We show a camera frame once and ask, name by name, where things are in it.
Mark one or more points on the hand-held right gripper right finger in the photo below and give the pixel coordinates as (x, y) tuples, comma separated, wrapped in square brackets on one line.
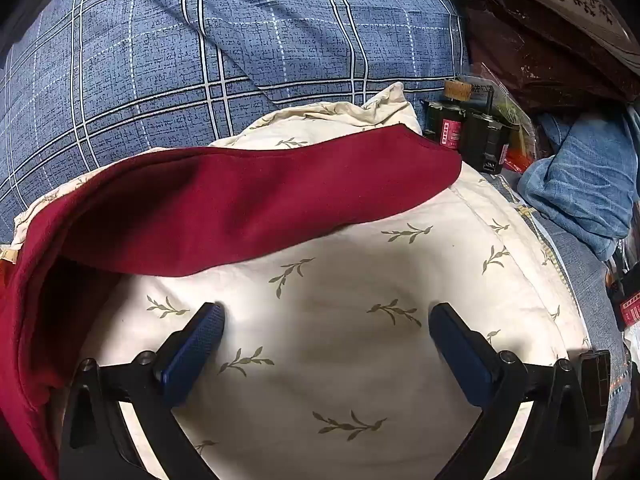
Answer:
[(465, 360)]

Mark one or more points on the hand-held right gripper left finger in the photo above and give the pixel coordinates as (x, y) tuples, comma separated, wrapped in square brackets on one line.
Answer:
[(195, 355)]

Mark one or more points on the red garment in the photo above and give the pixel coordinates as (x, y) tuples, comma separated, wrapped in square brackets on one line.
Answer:
[(225, 210)]

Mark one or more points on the cream leaf-print pillow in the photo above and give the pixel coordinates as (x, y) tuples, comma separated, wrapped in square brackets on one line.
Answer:
[(325, 310)]

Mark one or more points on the black bottle with red label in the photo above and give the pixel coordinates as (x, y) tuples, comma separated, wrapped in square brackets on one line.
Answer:
[(629, 307), (445, 127)]

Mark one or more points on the blue denim cloth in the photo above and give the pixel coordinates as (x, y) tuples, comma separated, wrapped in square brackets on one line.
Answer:
[(575, 185)]

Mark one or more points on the black boxy device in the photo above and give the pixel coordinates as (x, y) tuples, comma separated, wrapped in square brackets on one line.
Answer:
[(487, 140)]

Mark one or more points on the clear plastic packet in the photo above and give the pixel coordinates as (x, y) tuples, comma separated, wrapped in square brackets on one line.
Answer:
[(517, 110)]

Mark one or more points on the tan cork block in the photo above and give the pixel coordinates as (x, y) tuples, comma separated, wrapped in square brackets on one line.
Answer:
[(458, 90)]

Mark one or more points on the blue plaid quilt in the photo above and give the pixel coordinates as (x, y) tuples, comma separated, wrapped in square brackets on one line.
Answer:
[(250, 35)]

